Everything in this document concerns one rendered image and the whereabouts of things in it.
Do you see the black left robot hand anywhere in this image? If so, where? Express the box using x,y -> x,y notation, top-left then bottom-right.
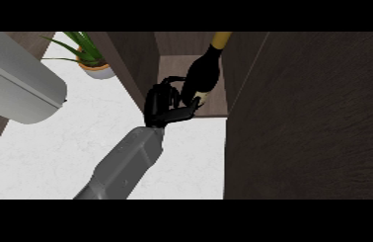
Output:
143,75 -> 204,128

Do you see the green plant in pale pot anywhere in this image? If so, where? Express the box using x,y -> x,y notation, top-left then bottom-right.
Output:
40,32 -> 118,81

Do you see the dark wooden cabinet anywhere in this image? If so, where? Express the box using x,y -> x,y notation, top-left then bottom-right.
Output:
86,32 -> 272,119

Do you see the dark wooden cabinet door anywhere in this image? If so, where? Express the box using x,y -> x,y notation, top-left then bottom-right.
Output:
222,32 -> 373,201

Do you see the pale grey rounded appliance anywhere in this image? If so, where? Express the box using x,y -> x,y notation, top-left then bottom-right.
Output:
0,32 -> 68,125

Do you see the black wine bottle yellow neck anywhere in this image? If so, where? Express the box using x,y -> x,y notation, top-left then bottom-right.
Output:
180,32 -> 235,108

